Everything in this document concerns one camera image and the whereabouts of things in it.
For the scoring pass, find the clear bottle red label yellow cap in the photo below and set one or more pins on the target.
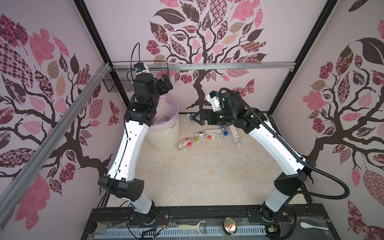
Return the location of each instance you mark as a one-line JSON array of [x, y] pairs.
[[186, 143]]

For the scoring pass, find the cream bin with pink liner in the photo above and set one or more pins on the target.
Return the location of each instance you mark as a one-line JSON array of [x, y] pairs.
[[164, 132]]

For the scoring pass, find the clear bottle blue label back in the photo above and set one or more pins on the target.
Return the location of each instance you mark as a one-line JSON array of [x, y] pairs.
[[193, 117]]

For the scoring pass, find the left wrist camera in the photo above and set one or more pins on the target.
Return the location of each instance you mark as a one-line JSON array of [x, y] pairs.
[[141, 68]]

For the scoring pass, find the clear flat bottle green red label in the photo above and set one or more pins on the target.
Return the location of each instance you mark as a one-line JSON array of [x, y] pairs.
[[210, 134]]

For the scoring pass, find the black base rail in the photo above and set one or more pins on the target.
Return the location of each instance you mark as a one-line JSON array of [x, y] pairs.
[[117, 215]]

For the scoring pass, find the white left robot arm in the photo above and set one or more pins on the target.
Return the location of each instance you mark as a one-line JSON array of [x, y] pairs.
[[120, 180]]

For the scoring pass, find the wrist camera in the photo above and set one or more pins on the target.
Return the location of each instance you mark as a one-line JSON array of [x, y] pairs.
[[141, 68], [214, 99]]

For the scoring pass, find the fiji bottle blue label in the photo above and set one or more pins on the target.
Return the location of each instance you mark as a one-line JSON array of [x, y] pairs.
[[225, 132]]

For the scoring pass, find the black wire mesh basket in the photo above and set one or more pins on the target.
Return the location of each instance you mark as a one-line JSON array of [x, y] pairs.
[[122, 74]]

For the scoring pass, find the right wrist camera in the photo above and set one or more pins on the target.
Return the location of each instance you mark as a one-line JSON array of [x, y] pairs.
[[214, 99]]

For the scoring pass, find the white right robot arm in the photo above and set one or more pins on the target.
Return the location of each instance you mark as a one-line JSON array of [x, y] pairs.
[[294, 173]]

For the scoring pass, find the crushed metal can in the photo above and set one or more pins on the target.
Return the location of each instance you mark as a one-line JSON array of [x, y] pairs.
[[229, 226]]

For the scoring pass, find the clear square bottle white label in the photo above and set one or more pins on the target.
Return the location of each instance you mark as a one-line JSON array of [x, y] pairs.
[[235, 137]]

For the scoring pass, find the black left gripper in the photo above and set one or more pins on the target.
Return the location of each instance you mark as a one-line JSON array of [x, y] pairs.
[[168, 84]]

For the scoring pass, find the cream vegetable peeler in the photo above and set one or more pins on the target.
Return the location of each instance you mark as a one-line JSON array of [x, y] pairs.
[[200, 227]]

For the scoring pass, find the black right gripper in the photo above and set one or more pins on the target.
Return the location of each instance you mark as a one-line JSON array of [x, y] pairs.
[[204, 114]]

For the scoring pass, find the white plastic spoon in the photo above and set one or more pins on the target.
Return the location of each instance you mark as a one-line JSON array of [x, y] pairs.
[[305, 225]]

